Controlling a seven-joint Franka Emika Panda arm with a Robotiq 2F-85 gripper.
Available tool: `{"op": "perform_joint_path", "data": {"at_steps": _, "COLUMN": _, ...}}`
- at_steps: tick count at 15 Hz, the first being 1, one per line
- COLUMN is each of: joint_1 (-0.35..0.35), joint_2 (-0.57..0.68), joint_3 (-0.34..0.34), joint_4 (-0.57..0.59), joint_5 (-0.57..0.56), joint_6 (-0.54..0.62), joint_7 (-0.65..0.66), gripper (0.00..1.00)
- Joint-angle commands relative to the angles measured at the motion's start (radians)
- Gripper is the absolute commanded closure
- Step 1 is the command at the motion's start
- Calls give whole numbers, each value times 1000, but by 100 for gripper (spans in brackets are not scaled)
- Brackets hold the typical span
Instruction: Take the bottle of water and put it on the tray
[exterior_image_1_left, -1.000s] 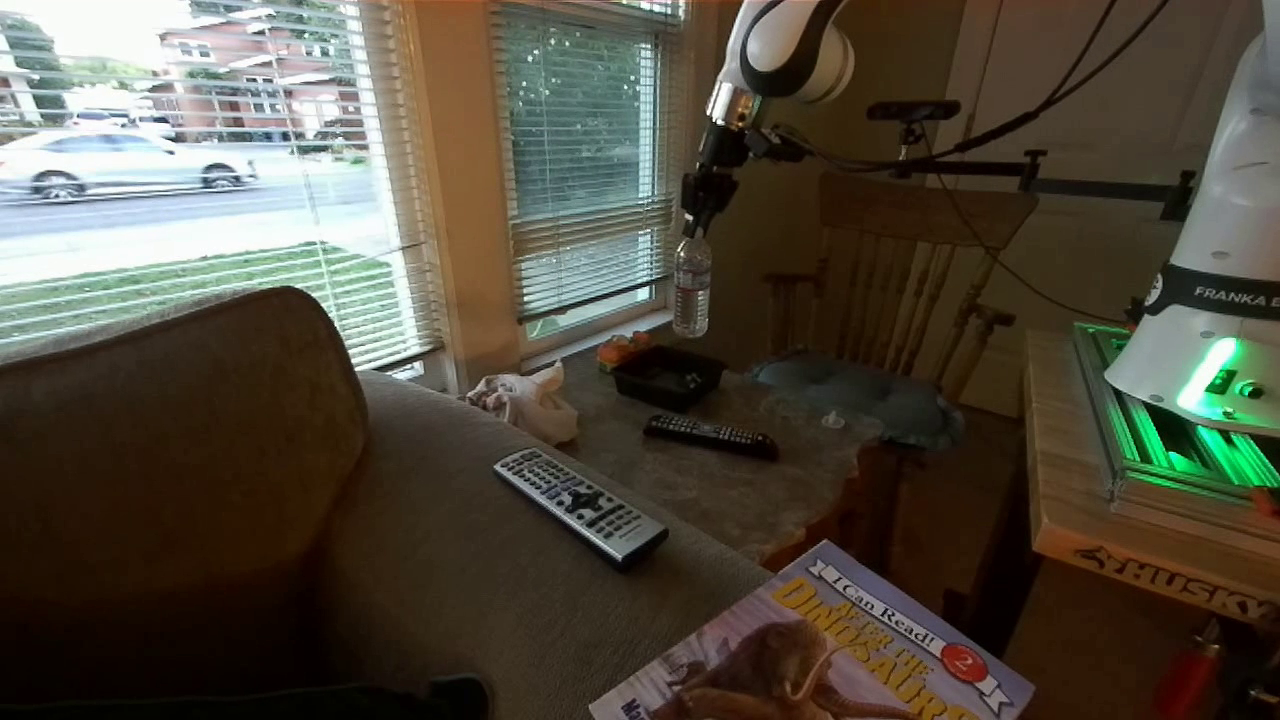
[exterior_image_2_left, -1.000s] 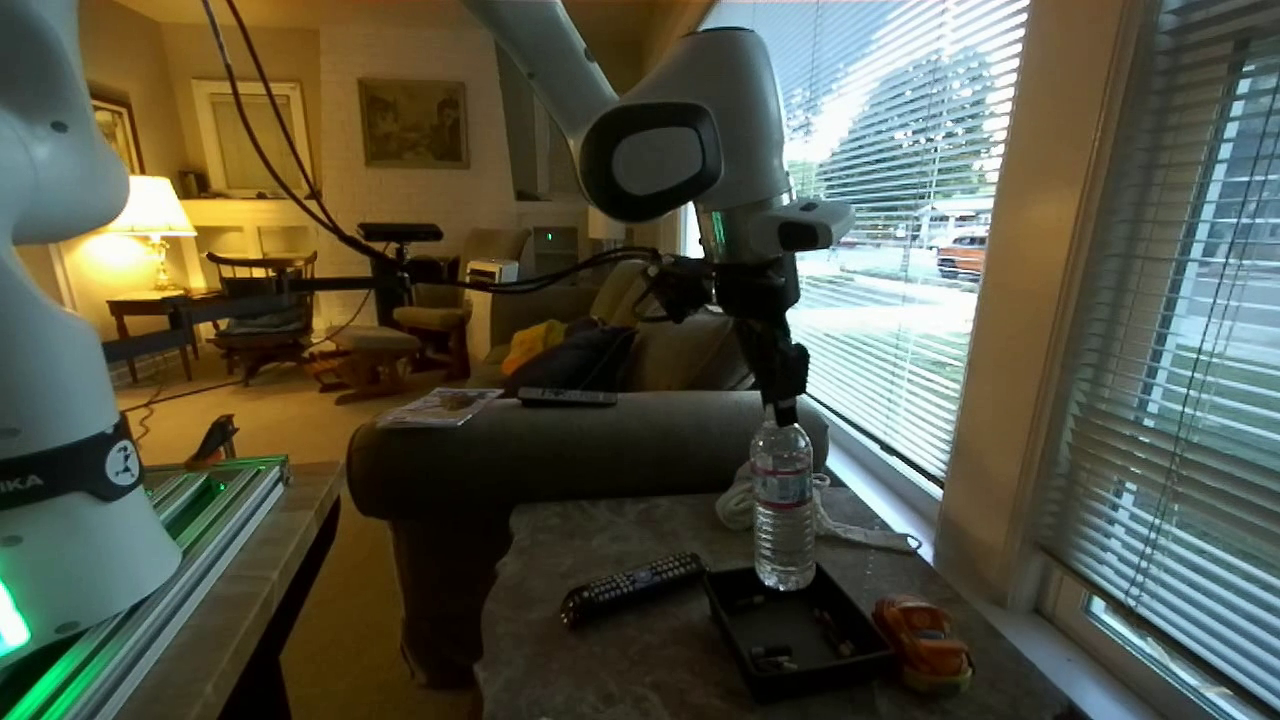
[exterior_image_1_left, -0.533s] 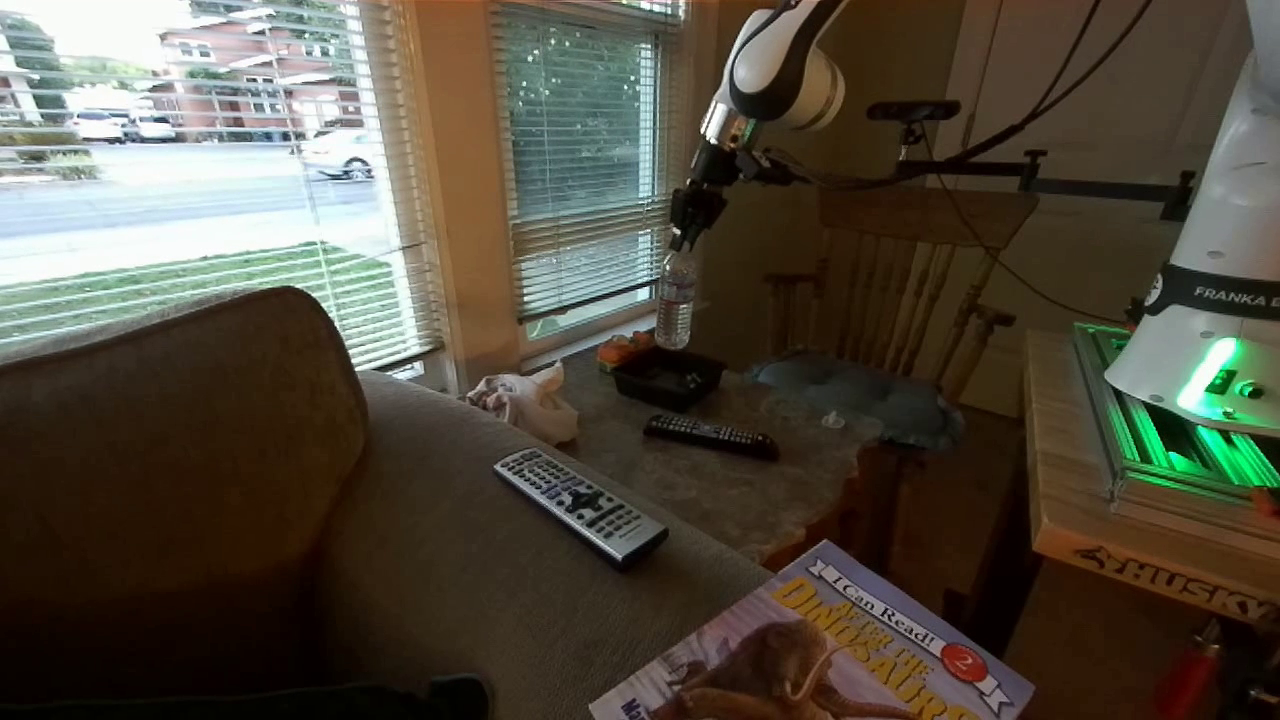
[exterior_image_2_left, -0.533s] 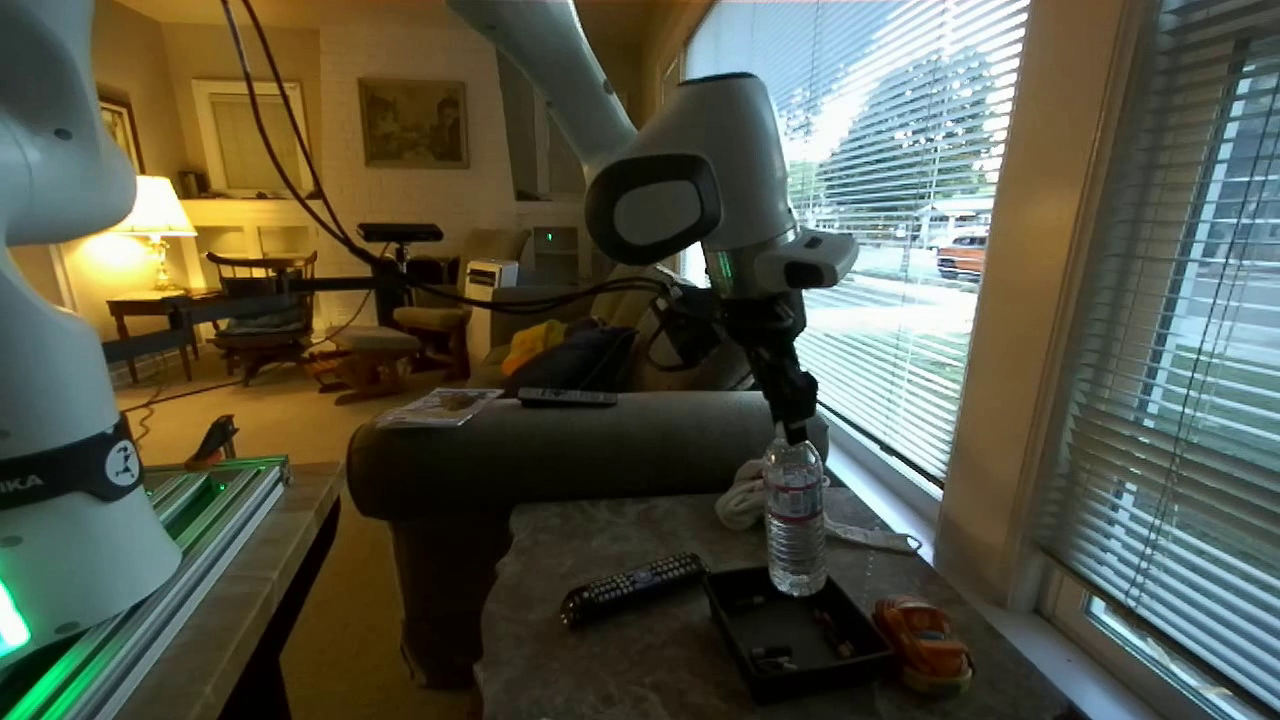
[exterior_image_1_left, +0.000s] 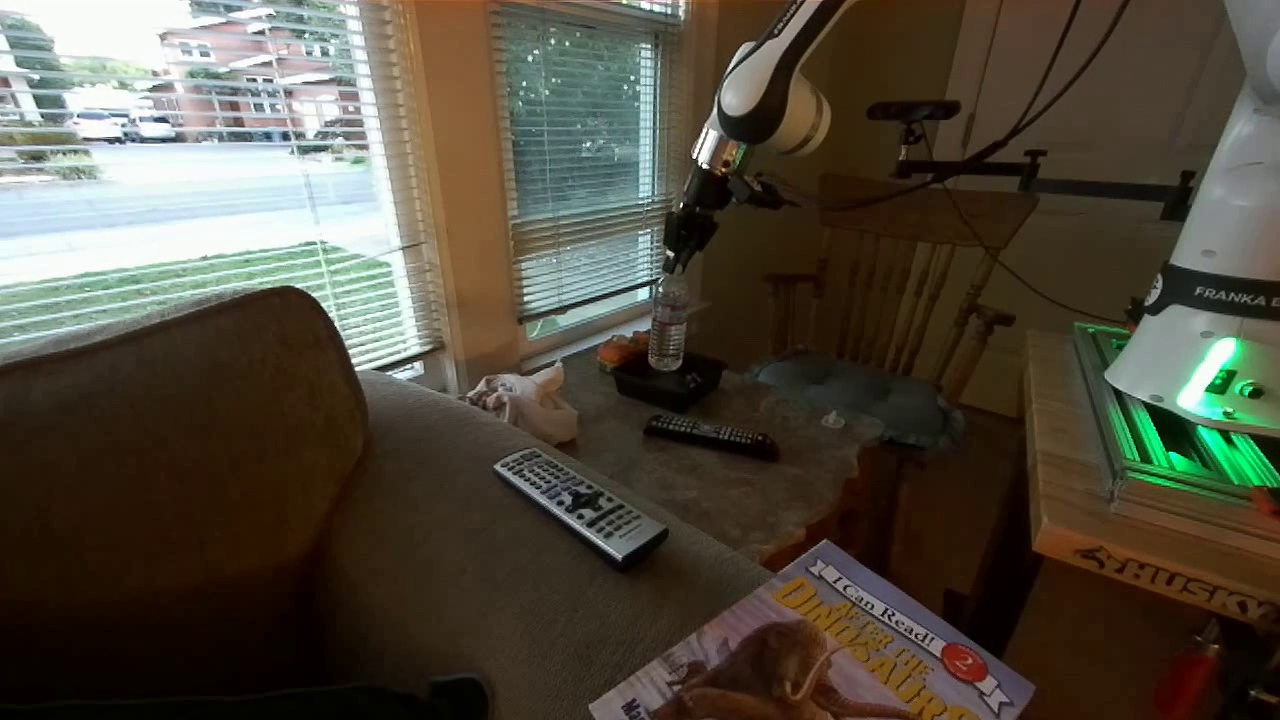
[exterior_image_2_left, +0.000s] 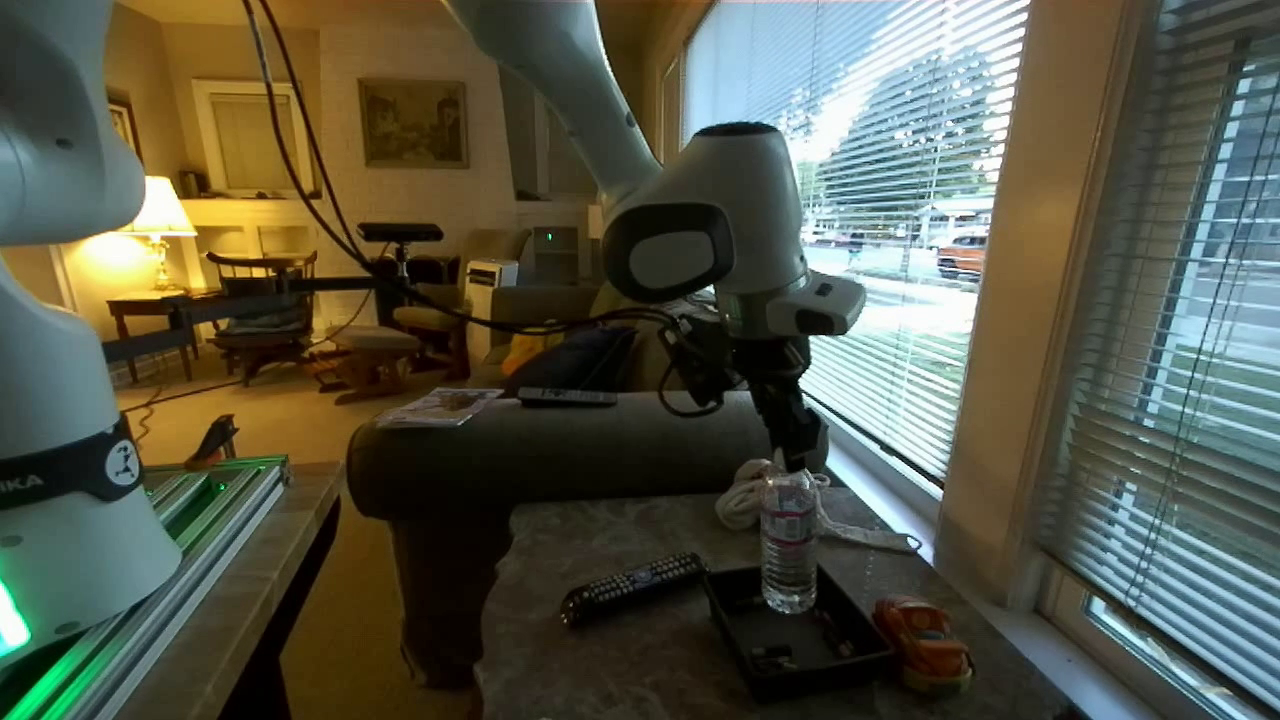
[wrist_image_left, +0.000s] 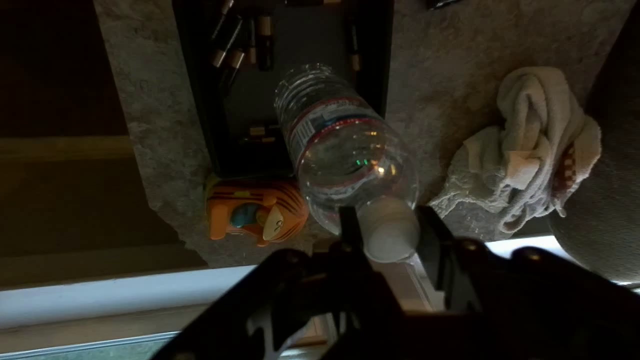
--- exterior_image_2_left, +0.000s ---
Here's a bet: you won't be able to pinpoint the small dark picture frame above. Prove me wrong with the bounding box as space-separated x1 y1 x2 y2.
105 93 144 167

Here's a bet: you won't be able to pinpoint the wide white window blinds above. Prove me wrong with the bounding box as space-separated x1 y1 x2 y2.
687 0 1034 487

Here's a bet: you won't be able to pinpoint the dark blue pillow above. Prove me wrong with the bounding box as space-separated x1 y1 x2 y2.
519 323 643 396

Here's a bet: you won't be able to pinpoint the black flat device on stand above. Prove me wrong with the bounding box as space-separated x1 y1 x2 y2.
355 218 450 248

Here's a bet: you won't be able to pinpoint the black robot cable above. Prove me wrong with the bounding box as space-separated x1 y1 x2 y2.
235 0 739 419

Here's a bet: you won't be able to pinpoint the red vehicle outside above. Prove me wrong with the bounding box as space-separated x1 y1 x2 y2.
932 222 993 286

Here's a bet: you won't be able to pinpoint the clear plastic water bottle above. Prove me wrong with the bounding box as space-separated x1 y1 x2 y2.
757 455 826 619

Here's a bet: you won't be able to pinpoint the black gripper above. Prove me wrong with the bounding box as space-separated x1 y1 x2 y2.
723 292 832 474

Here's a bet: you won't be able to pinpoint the slim black remote control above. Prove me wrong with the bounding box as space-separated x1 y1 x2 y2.
511 384 622 412

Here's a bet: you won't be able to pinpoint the narrow white window blinds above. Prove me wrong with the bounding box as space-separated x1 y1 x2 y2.
1037 0 1280 711

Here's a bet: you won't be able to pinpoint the green edged board stack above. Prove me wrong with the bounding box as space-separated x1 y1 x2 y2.
0 453 291 720

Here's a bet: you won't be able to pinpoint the crumpled white cloth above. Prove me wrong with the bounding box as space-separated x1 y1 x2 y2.
714 455 925 557

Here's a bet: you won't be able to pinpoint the wooden armchair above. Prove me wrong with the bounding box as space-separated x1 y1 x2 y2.
369 252 478 384

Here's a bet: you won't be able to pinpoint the framed landscape painting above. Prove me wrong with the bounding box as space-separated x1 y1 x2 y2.
355 77 473 170

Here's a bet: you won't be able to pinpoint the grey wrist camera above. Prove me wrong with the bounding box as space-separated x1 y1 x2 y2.
794 266 874 340

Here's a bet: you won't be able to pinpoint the paper magazine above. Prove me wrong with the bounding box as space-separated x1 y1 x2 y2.
378 384 510 433

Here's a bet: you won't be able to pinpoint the orange toy car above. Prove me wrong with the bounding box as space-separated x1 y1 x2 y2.
874 590 982 700

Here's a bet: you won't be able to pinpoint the black rectangular tray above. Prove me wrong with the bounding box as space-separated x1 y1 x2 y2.
700 557 900 707

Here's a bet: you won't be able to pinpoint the grey-green sofa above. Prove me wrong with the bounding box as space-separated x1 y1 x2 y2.
343 270 838 690

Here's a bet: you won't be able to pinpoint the dark wooden desk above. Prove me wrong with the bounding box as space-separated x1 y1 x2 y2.
99 285 319 384

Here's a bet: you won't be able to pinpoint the white framed mirror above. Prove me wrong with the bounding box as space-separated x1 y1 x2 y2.
190 77 319 201

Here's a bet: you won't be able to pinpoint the yellow pillow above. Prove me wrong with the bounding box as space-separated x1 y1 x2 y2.
495 326 570 384

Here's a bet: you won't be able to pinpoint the wooden footstool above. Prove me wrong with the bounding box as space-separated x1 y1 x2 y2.
314 323 430 409

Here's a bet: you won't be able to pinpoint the lit table lamp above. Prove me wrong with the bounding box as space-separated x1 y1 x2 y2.
121 170 201 296

